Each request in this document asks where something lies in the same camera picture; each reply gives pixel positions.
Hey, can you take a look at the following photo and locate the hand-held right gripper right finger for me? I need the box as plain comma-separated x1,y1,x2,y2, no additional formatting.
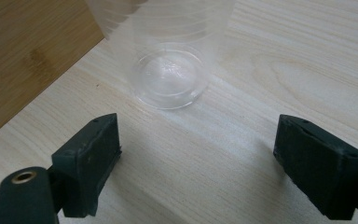
273,114,358,220

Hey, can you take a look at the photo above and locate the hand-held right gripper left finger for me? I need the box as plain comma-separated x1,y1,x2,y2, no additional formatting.
51,113,122,218

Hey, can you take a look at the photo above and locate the clear plastic cup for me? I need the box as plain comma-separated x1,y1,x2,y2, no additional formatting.
85,0,236,110

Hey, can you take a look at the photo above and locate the wooden box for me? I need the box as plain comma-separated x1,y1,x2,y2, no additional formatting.
0,0,105,145

